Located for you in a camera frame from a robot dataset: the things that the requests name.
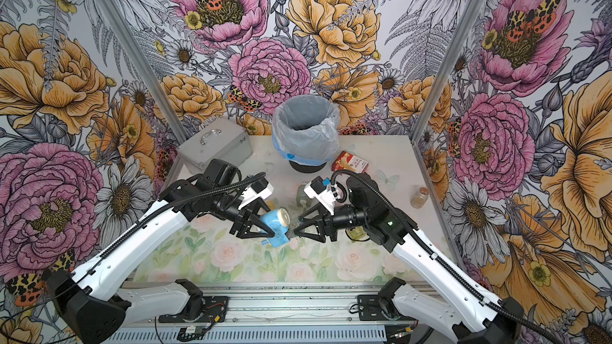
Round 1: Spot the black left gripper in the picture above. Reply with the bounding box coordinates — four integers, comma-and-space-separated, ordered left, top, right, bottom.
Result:
209, 189, 278, 240

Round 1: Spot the silver metal case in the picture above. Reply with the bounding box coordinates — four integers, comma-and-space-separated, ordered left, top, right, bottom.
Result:
178, 119, 253, 174

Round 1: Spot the floral table mat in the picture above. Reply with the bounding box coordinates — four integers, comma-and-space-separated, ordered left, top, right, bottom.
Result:
133, 215, 421, 284

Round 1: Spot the blue pencil sharpener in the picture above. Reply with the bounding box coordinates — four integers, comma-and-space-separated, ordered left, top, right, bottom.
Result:
261, 208, 290, 248

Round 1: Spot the black bin with plastic liner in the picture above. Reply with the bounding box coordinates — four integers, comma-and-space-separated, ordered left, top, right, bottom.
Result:
272, 95, 340, 174

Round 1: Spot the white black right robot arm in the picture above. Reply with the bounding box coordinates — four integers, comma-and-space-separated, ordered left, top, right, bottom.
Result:
294, 171, 524, 343

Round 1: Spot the dark green pencil sharpener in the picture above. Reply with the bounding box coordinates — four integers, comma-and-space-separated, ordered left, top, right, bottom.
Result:
296, 184, 312, 210

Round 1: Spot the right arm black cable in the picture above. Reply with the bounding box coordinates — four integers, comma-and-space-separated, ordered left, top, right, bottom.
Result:
329, 169, 565, 344

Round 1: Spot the red white cardboard box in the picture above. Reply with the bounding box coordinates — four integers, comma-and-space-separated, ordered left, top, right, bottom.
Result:
331, 151, 369, 174

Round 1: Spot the yellow transparent shavings tray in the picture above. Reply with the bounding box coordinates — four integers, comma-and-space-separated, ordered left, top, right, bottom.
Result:
345, 227, 370, 242

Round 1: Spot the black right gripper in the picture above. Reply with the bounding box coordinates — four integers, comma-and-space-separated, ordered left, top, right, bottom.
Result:
295, 203, 370, 244

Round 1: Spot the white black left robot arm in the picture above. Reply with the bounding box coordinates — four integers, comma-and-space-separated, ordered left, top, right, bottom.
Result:
44, 159, 274, 343

